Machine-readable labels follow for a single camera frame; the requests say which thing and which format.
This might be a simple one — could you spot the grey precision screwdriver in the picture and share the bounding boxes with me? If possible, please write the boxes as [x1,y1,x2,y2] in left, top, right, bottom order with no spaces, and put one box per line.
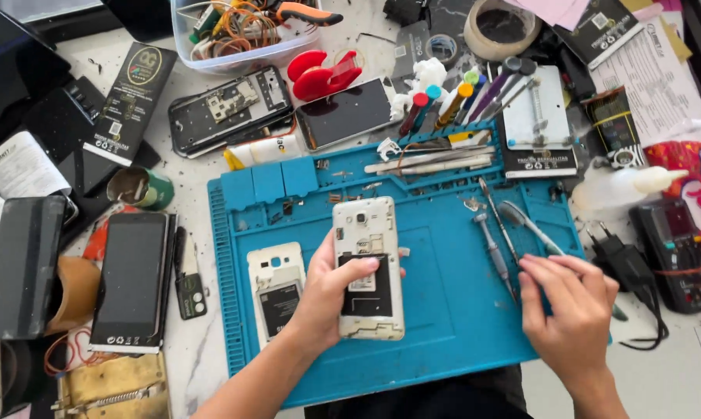
[473,212,520,305]

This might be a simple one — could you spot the thin metal tweezers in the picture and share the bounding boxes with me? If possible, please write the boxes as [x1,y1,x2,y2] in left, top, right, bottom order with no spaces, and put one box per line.
[478,177,523,266]

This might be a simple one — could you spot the white phone back frame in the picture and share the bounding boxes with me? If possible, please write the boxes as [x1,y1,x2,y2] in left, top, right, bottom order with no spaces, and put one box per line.
[247,241,307,351]

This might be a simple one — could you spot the silver circuit board holder plate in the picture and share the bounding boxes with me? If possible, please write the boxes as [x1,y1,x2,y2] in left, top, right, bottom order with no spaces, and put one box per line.
[501,65,576,151]

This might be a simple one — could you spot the person's right hand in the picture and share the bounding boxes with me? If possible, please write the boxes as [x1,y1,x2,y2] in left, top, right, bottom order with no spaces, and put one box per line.
[516,254,621,382]

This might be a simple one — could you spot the pink paper sheets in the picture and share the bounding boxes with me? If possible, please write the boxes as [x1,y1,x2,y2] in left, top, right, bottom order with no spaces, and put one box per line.
[503,0,593,31]

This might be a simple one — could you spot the black multimeter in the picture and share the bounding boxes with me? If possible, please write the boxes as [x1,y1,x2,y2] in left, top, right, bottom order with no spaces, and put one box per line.
[629,199,701,315]

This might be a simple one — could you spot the brass circuit board holder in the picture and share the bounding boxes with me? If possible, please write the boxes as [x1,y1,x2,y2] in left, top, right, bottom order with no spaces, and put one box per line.
[52,349,174,419]

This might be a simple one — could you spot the blue silicone repair mat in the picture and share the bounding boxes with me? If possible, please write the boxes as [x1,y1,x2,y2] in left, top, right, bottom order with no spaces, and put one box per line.
[206,122,613,409]

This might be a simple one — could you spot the orange handled cutters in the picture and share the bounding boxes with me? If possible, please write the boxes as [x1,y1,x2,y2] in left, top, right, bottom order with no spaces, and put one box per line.
[273,2,344,28]

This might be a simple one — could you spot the long white spudger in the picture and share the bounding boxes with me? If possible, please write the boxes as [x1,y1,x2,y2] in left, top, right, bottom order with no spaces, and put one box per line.
[364,146,496,174]

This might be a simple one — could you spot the red plastic tape dispenser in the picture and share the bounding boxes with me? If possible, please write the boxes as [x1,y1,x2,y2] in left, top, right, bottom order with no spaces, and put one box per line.
[286,49,364,103]

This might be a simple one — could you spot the brown tape roll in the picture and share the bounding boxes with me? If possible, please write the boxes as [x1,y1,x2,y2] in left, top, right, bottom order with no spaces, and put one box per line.
[44,256,102,337]

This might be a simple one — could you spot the red rubber bands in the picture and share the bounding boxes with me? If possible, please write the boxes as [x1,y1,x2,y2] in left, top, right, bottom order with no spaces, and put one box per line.
[43,327,106,377]

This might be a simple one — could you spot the printed white paper sheet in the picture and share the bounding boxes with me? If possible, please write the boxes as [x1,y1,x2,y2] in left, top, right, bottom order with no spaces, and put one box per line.
[589,16,701,147]

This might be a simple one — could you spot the white phone with back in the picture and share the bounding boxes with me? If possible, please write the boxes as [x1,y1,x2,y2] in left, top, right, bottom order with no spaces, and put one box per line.
[332,197,406,342]

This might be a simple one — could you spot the small clear tape roll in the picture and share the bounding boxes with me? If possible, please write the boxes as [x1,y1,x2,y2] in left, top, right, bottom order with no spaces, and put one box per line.
[424,34,460,66]

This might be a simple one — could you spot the black flat phone box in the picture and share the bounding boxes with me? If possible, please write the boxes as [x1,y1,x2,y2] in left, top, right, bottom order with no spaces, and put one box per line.
[21,76,163,201]

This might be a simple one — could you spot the black leather wallet case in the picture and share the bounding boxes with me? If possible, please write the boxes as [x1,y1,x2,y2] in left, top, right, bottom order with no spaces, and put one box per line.
[0,195,69,342]

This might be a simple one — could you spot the black packet with gold logo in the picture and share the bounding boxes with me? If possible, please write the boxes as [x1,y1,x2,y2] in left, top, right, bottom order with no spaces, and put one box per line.
[83,42,178,168]

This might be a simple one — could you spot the white squeeze bottle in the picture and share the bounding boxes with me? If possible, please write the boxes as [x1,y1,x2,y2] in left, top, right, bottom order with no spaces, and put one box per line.
[571,166,690,214]

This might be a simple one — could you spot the grey toothbrush with green end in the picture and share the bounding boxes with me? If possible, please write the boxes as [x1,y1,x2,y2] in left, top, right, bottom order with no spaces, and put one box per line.
[497,201,629,322]

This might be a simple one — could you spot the white folded leaflet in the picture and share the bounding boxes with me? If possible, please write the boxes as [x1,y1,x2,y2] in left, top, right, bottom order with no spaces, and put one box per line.
[0,131,73,200]

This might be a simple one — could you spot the black laptop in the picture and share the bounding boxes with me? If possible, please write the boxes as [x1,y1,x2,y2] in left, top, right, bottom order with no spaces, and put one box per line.
[0,0,75,143]

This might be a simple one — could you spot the black charger plug with cable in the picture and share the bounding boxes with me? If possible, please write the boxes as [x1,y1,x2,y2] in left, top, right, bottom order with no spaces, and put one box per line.
[585,221,670,351]

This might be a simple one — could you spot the green tin can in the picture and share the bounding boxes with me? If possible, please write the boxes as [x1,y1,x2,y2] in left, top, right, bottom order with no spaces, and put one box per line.
[106,167,175,211]

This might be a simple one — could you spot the row of colour-capped screwdrivers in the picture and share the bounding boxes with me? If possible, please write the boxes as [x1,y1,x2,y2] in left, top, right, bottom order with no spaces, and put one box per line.
[398,56,538,138]

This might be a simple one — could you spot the beige masking tape roll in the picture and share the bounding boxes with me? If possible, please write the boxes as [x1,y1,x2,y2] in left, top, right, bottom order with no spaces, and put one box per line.
[462,0,543,62]

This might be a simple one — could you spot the small white plastic clip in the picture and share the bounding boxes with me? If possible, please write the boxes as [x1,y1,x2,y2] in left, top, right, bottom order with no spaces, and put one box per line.
[376,137,402,163]

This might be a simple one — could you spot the person's black trousers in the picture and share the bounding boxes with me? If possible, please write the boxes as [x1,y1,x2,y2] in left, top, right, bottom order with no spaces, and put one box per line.
[304,365,533,419]

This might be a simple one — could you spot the white tube with yellow cap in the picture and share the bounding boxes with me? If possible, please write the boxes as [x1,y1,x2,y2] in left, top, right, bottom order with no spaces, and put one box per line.
[223,134,303,171]

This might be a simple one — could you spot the clear plastic tub of wires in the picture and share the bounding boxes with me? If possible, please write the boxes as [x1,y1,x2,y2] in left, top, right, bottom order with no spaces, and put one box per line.
[171,0,323,75]

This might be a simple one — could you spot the black yellow striped small pack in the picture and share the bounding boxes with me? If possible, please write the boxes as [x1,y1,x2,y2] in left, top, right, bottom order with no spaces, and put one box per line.
[580,86,649,170]

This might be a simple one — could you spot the person's left hand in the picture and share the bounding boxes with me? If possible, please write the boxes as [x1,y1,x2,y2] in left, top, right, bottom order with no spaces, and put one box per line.
[292,230,410,355]

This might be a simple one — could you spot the black packet with white border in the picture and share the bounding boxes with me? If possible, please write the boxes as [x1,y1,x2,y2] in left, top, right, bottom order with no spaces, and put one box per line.
[551,0,646,71]

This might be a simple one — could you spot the disassembled black phone frame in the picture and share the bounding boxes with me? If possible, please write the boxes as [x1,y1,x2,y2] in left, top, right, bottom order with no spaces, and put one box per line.
[168,65,295,159]

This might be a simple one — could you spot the grey card packet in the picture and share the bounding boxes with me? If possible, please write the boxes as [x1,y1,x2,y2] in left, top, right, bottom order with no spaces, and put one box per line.
[391,20,432,80]

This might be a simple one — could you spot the black smartphone with silver rim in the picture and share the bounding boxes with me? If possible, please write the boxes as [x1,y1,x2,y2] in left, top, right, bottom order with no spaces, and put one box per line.
[295,77,399,153]

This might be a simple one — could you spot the black packet with white strip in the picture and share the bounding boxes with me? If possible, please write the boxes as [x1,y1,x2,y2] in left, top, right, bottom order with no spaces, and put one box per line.
[495,116,579,179]

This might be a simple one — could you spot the small black card packet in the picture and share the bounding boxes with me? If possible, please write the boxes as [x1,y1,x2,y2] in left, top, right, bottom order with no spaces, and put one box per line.
[172,226,209,321]

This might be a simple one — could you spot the black smartphone with white edge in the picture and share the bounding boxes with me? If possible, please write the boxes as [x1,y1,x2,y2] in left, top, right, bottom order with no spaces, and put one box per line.
[88,212,178,355]

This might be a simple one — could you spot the long metal spudger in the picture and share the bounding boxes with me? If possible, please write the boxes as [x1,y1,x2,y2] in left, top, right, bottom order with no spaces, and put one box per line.
[376,156,494,177]

